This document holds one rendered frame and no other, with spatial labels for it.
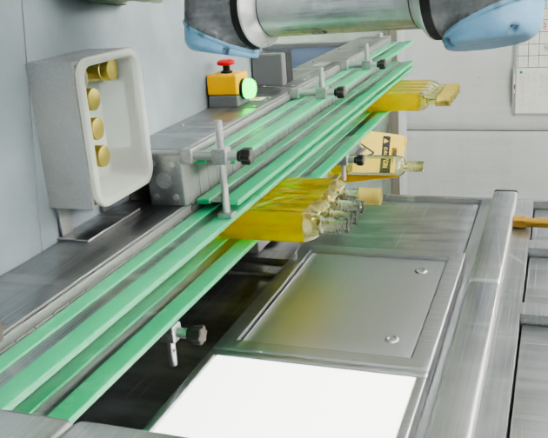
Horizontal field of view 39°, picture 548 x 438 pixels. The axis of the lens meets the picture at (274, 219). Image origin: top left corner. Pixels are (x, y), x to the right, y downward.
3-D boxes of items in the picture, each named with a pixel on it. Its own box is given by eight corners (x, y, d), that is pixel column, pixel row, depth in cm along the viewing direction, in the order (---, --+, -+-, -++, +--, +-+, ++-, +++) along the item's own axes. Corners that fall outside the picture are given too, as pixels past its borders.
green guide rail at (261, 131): (192, 163, 134) (235, 164, 131) (191, 157, 133) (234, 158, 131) (392, 43, 289) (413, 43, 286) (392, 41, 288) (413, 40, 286)
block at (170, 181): (149, 206, 134) (184, 208, 132) (142, 154, 131) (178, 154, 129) (158, 200, 137) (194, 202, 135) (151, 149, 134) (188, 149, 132)
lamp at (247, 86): (239, 100, 168) (252, 100, 167) (237, 80, 166) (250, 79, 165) (247, 96, 172) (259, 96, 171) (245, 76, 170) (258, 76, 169)
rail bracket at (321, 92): (288, 100, 182) (343, 99, 178) (286, 69, 180) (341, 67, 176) (293, 96, 186) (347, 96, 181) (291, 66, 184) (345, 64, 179)
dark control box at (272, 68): (251, 86, 194) (284, 86, 191) (249, 54, 192) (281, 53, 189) (263, 81, 201) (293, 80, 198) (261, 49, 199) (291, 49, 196)
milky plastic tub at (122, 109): (51, 209, 118) (100, 211, 115) (26, 62, 111) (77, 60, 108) (110, 178, 133) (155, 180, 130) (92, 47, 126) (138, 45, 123)
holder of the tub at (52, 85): (55, 241, 120) (98, 243, 117) (24, 63, 111) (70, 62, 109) (112, 207, 135) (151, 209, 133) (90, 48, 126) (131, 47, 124)
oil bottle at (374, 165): (327, 174, 215) (421, 176, 206) (328, 154, 215) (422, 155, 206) (332, 174, 221) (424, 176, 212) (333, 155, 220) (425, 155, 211)
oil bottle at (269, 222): (207, 238, 142) (318, 244, 135) (204, 209, 140) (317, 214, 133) (219, 228, 147) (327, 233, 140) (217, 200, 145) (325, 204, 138)
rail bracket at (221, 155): (186, 218, 132) (254, 221, 128) (175, 122, 127) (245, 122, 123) (193, 212, 135) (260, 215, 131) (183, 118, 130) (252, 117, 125)
